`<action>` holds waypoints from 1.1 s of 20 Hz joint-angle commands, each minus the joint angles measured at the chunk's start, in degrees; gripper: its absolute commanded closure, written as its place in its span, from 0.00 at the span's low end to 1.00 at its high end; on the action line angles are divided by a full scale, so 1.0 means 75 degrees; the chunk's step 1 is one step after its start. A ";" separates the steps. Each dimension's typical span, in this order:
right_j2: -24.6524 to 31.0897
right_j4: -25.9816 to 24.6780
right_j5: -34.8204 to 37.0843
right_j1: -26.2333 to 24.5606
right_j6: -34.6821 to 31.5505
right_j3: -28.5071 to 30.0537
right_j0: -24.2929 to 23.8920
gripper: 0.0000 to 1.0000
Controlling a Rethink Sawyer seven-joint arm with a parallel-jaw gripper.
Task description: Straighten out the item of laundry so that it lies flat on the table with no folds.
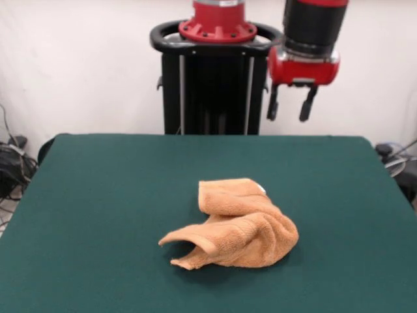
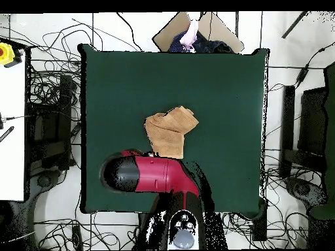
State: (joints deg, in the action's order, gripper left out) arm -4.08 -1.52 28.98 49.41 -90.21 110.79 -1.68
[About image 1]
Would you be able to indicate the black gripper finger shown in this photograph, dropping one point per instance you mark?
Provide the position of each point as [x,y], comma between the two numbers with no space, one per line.
[307,107]
[273,104]

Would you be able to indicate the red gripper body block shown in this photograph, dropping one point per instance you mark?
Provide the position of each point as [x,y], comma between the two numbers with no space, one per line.
[303,73]

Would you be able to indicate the orange terry towel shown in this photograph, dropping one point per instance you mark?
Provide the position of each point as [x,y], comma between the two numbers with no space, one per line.
[254,238]

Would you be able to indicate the dark green table cloth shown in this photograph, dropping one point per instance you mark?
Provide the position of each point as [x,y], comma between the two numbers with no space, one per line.
[97,212]

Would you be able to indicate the small black adapter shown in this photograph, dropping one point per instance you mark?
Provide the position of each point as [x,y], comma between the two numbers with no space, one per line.
[18,141]

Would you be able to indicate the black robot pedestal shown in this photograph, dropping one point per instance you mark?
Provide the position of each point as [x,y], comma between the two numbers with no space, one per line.
[215,98]

